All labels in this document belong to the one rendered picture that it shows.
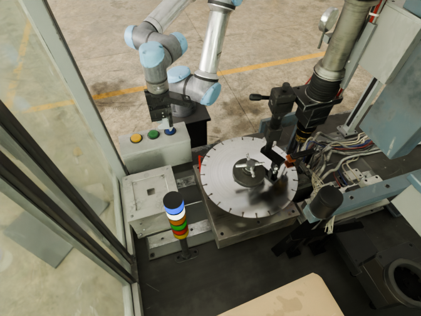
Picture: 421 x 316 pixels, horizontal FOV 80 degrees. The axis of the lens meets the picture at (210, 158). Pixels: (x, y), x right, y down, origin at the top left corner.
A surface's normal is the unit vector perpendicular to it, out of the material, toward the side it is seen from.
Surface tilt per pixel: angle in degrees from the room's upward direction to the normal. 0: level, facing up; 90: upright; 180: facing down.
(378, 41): 90
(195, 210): 0
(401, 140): 90
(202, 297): 0
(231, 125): 0
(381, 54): 90
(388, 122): 90
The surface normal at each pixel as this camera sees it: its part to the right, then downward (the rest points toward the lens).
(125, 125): 0.00, -0.61
